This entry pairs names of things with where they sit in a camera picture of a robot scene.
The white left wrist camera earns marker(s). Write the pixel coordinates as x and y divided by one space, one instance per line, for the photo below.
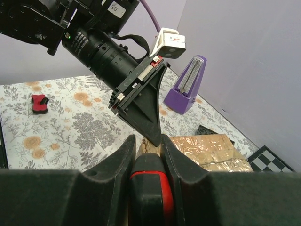
168 44

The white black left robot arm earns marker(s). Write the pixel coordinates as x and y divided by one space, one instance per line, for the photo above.
89 30

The small red object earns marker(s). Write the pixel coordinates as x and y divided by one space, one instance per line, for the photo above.
39 104

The brown cardboard express box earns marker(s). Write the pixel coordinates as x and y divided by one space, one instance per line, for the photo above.
192 154

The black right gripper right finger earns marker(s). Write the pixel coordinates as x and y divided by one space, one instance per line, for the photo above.
203 198

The red black utility knife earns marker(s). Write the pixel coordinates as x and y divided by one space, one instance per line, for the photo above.
150 198

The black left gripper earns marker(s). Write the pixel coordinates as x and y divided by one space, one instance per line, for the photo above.
135 100

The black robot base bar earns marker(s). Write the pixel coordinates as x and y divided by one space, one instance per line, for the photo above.
3 154

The black white chessboard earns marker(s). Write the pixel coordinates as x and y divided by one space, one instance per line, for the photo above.
264 160

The purple capped clear bottle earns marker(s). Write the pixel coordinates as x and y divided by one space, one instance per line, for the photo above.
182 95

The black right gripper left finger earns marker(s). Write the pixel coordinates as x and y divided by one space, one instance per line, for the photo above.
96 197

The grey studded building plate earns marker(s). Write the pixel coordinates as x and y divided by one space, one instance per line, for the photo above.
204 131

